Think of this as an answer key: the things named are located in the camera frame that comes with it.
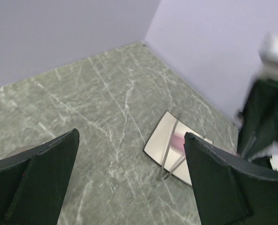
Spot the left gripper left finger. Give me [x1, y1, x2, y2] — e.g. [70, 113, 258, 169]
[0, 129, 80, 225]

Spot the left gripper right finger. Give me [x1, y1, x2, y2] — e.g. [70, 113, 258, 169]
[184, 132, 278, 225]

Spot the pink round lid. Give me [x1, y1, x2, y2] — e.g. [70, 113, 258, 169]
[170, 134, 185, 155]

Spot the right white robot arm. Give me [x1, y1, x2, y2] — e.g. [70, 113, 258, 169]
[237, 33, 278, 171]

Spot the white square plate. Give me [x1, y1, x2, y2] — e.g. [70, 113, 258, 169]
[143, 111, 213, 186]

